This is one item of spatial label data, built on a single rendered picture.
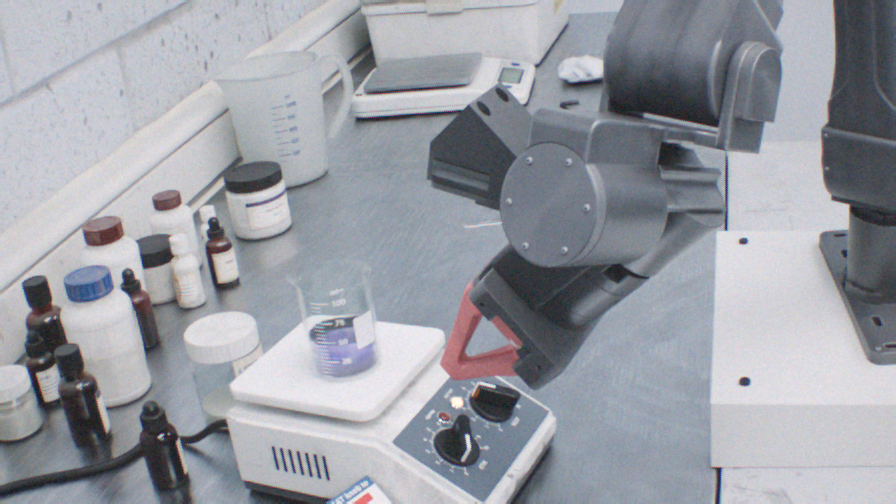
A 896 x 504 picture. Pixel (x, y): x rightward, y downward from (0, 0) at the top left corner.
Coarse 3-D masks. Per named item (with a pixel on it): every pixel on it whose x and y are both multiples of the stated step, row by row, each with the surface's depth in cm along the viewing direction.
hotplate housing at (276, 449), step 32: (416, 384) 81; (256, 416) 79; (288, 416) 79; (320, 416) 78; (384, 416) 77; (256, 448) 80; (288, 448) 78; (320, 448) 77; (352, 448) 76; (384, 448) 75; (544, 448) 82; (256, 480) 81; (288, 480) 80; (320, 480) 78; (352, 480) 77; (384, 480) 76; (416, 480) 74; (512, 480) 77
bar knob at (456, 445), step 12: (456, 420) 76; (468, 420) 76; (444, 432) 77; (456, 432) 76; (468, 432) 76; (444, 444) 76; (456, 444) 75; (468, 444) 75; (444, 456) 75; (456, 456) 75; (468, 456) 75
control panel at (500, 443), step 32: (448, 384) 81; (416, 416) 78; (480, 416) 80; (512, 416) 81; (544, 416) 82; (416, 448) 75; (480, 448) 77; (512, 448) 78; (448, 480) 74; (480, 480) 75
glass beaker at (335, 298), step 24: (336, 264) 80; (360, 264) 79; (312, 288) 76; (336, 288) 76; (360, 288) 77; (312, 312) 77; (336, 312) 76; (360, 312) 77; (312, 336) 78; (336, 336) 77; (360, 336) 77; (312, 360) 79; (336, 360) 78; (360, 360) 78
